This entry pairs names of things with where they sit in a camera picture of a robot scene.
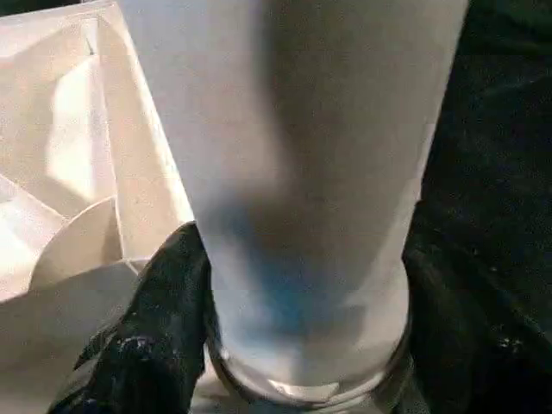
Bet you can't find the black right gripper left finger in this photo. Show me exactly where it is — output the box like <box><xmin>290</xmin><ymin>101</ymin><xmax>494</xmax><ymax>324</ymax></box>
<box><xmin>47</xmin><ymin>222</ymin><xmax>216</xmax><ymax>414</ymax></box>

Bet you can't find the white plastic table top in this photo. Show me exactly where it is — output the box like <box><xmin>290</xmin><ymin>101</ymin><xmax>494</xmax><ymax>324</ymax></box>
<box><xmin>0</xmin><ymin>0</ymin><xmax>417</xmax><ymax>414</ymax></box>

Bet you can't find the white plastic table leg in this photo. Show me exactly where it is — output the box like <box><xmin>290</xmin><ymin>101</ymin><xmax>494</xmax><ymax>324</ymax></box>
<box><xmin>117</xmin><ymin>0</ymin><xmax>472</xmax><ymax>411</ymax></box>

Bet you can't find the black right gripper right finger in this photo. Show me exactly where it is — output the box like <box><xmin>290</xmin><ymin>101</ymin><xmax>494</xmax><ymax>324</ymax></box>
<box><xmin>405</xmin><ymin>249</ymin><xmax>552</xmax><ymax>414</ymax></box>

